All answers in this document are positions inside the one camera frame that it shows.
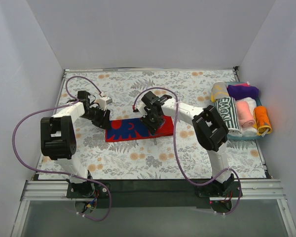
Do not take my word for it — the red and blue towel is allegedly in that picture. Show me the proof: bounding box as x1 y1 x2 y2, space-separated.
105 117 174 142

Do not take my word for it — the pink panda towel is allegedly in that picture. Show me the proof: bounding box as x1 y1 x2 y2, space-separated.
236 101 255 128

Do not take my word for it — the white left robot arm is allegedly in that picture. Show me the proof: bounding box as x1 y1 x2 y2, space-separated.
40 91 112 198

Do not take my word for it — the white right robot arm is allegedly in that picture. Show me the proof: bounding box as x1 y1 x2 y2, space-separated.
133 89 242 198

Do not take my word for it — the floral patterned table mat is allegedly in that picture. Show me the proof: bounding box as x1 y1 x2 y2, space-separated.
38 69 267 180

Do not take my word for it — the grey yellow rolled towel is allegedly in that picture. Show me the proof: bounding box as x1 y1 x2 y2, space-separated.
211 81 229 103

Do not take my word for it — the striped lemon rolled towel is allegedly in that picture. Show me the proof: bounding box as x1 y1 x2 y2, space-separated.
215 97 241 134

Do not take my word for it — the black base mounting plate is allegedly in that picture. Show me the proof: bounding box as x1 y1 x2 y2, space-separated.
66 179 242 209

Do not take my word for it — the purple rolled towel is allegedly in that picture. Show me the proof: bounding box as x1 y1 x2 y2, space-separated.
227 85 259 100

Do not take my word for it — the white rolled towel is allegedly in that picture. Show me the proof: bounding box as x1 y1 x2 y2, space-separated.
229 97 257 137

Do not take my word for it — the teal towel tray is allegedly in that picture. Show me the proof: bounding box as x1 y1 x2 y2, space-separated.
213 80 264 141

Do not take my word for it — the orange rolled towel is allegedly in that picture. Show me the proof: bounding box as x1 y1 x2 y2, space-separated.
254 106 272 136

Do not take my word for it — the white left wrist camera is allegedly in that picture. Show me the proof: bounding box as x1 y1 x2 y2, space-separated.
97 97 112 111

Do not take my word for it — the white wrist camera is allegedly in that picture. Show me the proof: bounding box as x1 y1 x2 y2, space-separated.
97 97 112 111
133 103 147 117

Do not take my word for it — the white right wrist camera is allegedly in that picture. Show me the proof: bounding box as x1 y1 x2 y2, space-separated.
133 103 147 117

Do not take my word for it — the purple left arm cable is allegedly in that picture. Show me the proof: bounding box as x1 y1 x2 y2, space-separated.
11 76 112 222

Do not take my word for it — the aluminium frame rail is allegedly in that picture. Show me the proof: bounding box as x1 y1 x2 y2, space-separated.
10 179 296 237

